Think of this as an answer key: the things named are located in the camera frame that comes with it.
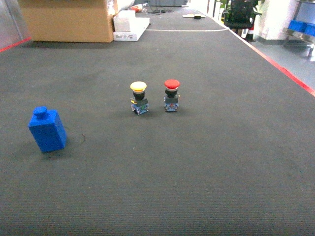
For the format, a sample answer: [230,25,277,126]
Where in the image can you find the blue bottle-shaped part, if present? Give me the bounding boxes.
[28,106,67,152]

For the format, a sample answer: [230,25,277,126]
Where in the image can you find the red mushroom push button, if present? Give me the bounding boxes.
[164,79,180,112]

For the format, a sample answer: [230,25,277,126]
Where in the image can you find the yellow mushroom push button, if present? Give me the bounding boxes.
[130,81,149,115]

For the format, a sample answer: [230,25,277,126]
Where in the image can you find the white flat carton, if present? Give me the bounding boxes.
[113,17,150,41]

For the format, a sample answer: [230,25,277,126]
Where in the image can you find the small white box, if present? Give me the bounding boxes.
[113,10,136,32]

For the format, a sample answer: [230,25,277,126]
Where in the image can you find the black office chair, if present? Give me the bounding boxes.
[222,0,261,30]

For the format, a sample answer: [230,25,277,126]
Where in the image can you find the large brown cardboard box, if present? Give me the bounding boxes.
[18,0,118,43]

